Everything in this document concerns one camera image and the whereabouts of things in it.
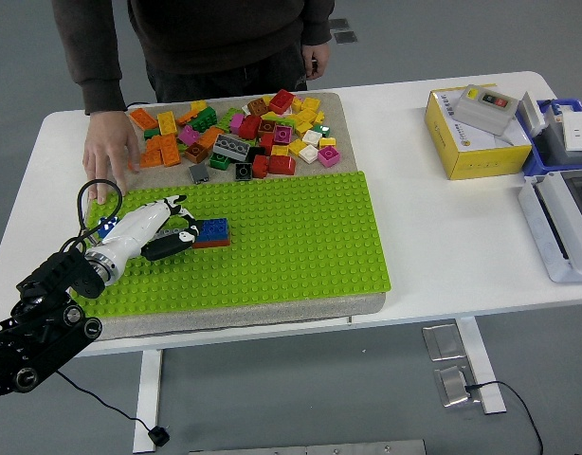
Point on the yellow cardboard box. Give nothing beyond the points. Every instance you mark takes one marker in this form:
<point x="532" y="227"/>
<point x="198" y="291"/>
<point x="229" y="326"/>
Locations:
<point x="490" y="161"/>

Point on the person's left forearm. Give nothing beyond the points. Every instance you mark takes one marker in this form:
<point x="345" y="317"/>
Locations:
<point x="318" y="23"/>

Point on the dark grey toy brick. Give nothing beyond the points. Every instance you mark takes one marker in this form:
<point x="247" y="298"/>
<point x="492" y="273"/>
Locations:
<point x="198" y="173"/>

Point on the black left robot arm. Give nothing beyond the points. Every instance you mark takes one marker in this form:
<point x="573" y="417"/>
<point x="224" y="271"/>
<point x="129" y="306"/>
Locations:
<point x="40" y="332"/>

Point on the green studded baseplate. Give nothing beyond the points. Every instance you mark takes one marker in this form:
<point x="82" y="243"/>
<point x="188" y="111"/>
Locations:
<point x="296" y="246"/>

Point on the dark floor outlet plate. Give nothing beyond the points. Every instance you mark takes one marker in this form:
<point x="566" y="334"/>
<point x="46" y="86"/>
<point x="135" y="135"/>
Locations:
<point x="340" y="24"/>
<point x="345" y="37"/>

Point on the white toy brick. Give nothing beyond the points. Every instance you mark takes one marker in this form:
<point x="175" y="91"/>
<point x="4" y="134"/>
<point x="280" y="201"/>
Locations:
<point x="308" y="152"/>
<point x="312" y="137"/>

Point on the silver floor outlet cover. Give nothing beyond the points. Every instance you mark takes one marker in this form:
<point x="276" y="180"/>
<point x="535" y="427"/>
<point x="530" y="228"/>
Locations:
<point x="442" y="342"/>
<point x="453" y="386"/>

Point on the white enclosure with window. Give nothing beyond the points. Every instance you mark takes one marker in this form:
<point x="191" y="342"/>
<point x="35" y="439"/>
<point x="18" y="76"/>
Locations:
<point x="537" y="223"/>

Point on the person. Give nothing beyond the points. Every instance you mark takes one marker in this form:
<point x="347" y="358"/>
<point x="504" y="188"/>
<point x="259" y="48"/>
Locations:
<point x="224" y="38"/>

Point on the long red toy brick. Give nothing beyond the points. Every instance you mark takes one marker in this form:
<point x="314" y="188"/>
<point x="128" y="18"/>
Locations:
<point x="215" y="243"/>

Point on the white table leg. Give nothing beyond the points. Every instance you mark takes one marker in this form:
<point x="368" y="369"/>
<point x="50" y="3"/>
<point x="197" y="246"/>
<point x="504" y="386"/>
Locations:
<point x="149" y="388"/>
<point x="485" y="379"/>

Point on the grey-brown mat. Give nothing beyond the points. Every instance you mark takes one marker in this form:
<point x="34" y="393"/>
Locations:
<point x="224" y="316"/>

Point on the yellow toy brick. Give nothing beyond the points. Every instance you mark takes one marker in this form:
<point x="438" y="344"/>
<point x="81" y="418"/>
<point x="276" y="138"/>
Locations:
<point x="280" y="150"/>
<point x="312" y="103"/>
<point x="296" y="103"/>
<point x="306" y="115"/>
<point x="319" y="116"/>
<point x="303" y="127"/>
<point x="327" y="141"/>
<point x="167" y="121"/>
<point x="198" y="104"/>
<point x="297" y="147"/>

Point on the orange toy brick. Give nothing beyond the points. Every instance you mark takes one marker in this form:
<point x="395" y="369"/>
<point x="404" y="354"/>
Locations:
<point x="144" y="118"/>
<point x="206" y="139"/>
<point x="169" y="149"/>
<point x="154" y="143"/>
<point x="188" y="116"/>
<point x="151" y="159"/>

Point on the person's right hand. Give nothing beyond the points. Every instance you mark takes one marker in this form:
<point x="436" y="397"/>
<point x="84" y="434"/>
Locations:
<point x="106" y="142"/>

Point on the person's left hand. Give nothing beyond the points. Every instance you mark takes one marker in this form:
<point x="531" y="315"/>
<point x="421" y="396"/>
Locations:
<point x="318" y="56"/>

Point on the white grey plastic part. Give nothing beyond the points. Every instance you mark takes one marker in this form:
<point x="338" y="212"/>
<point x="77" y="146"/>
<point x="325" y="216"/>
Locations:
<point x="530" y="111"/>

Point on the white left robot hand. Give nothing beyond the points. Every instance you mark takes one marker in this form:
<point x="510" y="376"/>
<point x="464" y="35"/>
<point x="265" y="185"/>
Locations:
<point x="130" y="227"/>

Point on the white wall socket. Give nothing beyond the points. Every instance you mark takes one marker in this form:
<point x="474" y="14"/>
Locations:
<point x="580" y="135"/>

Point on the lime green toy brick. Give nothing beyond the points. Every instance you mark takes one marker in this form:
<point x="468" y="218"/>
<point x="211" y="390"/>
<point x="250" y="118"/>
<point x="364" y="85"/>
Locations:
<point x="229" y="115"/>
<point x="277" y="116"/>

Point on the metal floor strip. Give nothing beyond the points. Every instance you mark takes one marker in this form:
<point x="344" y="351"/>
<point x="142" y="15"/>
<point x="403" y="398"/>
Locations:
<point x="319" y="449"/>

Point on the blue plastic bin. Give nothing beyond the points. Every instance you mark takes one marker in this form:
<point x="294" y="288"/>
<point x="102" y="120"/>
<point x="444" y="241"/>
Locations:
<point x="535" y="163"/>

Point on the grey push-button switch box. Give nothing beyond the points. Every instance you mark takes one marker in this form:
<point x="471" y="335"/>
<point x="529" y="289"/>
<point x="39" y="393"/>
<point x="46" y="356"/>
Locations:
<point x="480" y="116"/>

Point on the dark brown toy brick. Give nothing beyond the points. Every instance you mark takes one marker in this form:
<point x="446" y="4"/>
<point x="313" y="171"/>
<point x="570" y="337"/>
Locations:
<point x="267" y="125"/>

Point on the black toy brick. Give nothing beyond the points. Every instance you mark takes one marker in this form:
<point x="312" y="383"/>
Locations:
<point x="243" y="170"/>
<point x="255" y="152"/>

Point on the magenta toy brick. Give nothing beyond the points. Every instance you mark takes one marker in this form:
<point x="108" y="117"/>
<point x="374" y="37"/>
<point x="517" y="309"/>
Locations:
<point x="282" y="134"/>
<point x="329" y="156"/>
<point x="236" y="122"/>
<point x="189" y="135"/>

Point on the dark green toy brick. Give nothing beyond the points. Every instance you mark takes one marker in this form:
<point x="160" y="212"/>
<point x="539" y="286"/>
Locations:
<point x="203" y="119"/>
<point x="151" y="133"/>
<point x="220" y="161"/>
<point x="321" y="129"/>

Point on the person's right forearm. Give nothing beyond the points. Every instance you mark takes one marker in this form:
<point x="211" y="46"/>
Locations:
<point x="92" y="71"/>

